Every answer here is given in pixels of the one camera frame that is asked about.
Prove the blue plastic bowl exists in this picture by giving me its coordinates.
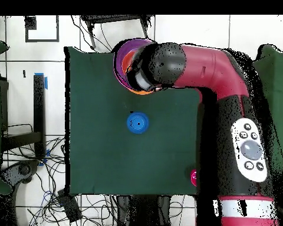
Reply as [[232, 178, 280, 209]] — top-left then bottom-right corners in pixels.
[[126, 111, 150, 135]]

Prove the large orange plastic bowl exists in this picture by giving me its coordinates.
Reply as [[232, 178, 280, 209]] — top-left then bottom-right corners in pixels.
[[129, 88, 156, 96]]

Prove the purple plastic bowl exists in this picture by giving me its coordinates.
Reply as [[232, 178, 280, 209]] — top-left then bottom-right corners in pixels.
[[114, 39, 154, 85], [114, 70, 133, 89]]

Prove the small red-orange plastic bowl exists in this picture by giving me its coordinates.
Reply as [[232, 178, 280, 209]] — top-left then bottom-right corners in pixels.
[[121, 50, 139, 74]]

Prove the dark green tablecloth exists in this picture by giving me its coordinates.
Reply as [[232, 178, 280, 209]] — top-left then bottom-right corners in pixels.
[[64, 45, 205, 197]]

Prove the red plastic cup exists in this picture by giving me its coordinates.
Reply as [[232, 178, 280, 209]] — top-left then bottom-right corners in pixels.
[[190, 169, 198, 187]]

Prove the black metal stand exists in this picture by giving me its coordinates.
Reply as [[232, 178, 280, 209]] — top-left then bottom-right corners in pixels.
[[3, 74, 46, 163]]

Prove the black power brick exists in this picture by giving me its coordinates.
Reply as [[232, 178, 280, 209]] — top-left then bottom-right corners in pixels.
[[57, 189, 83, 223]]

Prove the black stool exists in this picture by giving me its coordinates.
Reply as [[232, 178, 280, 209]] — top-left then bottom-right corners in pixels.
[[80, 15, 155, 51]]

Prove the tangle of floor cables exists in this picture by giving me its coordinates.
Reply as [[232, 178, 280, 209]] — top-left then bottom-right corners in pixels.
[[4, 138, 119, 226]]

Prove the black floor frame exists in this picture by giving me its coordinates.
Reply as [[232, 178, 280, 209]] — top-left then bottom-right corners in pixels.
[[25, 15, 60, 43]]

